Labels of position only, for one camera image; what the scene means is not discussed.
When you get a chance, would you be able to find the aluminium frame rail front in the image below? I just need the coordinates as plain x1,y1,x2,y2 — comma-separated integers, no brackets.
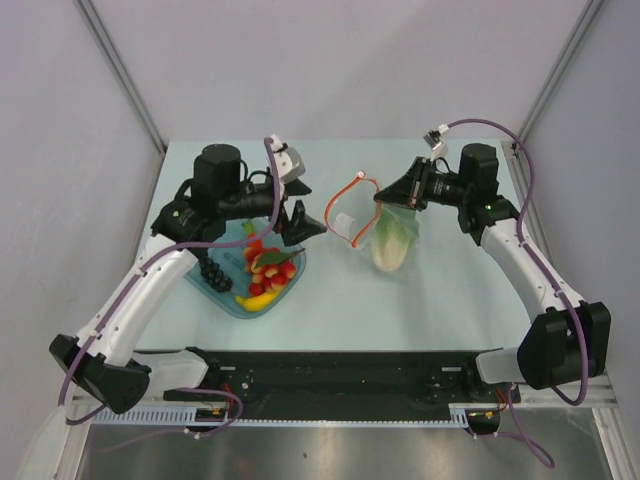
71,364,619,407

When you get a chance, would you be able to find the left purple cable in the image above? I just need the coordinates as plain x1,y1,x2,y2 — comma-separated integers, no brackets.
57,138,283,454

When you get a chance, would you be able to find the yellow banana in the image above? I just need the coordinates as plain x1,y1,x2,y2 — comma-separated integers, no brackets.
235,292,280,313

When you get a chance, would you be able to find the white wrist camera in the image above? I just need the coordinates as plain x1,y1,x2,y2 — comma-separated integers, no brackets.
265,135,306,184
423,124,449,161

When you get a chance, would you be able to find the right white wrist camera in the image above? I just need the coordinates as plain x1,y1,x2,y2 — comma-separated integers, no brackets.
423,124,449,161

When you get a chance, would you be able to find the dark purple grape bunch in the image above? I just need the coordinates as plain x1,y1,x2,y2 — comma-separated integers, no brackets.
199,257,233,293

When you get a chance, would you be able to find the white slotted cable duct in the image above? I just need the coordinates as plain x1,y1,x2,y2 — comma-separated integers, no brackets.
93,406,469,428

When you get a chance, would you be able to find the teal transparent plastic tray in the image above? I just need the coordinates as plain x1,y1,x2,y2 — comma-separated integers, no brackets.
186,219,306,319

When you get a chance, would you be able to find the right aluminium corner post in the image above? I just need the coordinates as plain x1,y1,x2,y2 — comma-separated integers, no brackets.
518,0,608,149

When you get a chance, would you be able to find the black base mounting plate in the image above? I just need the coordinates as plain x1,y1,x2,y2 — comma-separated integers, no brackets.
163,350,509,422

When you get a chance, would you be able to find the left aluminium corner post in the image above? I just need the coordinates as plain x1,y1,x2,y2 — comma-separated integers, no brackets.
73,0,168,158

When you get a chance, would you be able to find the aluminium corner post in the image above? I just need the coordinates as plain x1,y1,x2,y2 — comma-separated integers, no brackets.
73,0,168,158
518,0,608,149

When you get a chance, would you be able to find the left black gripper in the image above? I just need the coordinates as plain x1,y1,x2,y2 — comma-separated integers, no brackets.
220,179,326,245

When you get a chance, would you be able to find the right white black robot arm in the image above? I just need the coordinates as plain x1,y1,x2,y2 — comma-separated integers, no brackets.
374,143,611,401

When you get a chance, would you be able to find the red orange carrot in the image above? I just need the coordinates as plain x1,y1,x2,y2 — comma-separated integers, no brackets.
242,220,256,237

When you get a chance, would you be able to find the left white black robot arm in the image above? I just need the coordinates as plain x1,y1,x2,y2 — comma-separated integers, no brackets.
49,135,326,414

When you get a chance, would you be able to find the red cherry bunch with leaf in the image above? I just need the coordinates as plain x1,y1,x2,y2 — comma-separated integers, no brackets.
243,240,304,297

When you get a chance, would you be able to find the clear zip bag red zipper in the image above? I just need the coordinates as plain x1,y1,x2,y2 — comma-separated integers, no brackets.
323,170,419,273

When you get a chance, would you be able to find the green white lettuce head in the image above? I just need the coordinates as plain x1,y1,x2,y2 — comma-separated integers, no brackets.
371,205,419,273

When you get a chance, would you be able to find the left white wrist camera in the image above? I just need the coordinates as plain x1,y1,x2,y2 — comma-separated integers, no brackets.
265,135,306,184

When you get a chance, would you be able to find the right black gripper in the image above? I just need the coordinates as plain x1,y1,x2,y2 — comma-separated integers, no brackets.
375,157,471,212

